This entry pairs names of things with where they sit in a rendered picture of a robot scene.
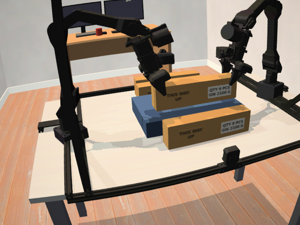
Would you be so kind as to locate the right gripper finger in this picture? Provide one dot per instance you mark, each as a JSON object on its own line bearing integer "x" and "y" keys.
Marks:
{"x": 226, "y": 68}
{"x": 236, "y": 74}

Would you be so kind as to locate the brown cardboard carton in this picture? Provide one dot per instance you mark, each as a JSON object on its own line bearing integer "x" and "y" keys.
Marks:
{"x": 205, "y": 126}
{"x": 172, "y": 74}
{"x": 194, "y": 90}
{"x": 145, "y": 87}

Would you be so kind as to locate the blue raised platform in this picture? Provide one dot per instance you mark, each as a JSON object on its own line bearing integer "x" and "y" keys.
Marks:
{"x": 150, "y": 120}

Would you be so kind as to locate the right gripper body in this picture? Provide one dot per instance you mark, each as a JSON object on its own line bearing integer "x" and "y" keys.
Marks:
{"x": 238, "y": 62}

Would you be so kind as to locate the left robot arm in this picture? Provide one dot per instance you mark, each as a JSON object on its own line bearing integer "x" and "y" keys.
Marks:
{"x": 130, "y": 26}

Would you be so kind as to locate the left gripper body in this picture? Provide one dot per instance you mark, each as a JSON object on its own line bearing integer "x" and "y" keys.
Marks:
{"x": 149, "y": 66}

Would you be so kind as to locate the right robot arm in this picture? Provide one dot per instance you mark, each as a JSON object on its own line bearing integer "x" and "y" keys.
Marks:
{"x": 237, "y": 31}

